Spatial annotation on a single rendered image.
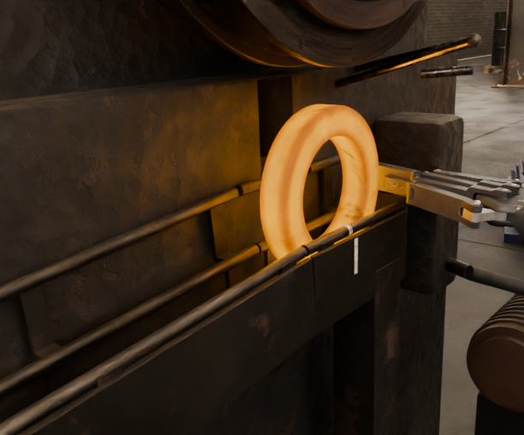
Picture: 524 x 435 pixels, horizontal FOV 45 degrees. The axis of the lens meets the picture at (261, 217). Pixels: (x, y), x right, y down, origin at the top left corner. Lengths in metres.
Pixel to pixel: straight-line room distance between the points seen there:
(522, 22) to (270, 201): 8.98
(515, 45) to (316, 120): 8.96
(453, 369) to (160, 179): 1.39
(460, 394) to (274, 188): 1.22
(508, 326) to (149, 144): 0.54
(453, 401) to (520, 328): 0.84
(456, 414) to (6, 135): 1.37
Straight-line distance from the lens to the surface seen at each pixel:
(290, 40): 0.56
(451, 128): 0.85
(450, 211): 0.68
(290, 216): 0.61
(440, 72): 0.68
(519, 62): 9.55
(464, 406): 1.71
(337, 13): 0.59
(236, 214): 0.67
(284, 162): 0.60
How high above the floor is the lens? 0.92
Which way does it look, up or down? 17 degrees down
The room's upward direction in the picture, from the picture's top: 2 degrees counter-clockwise
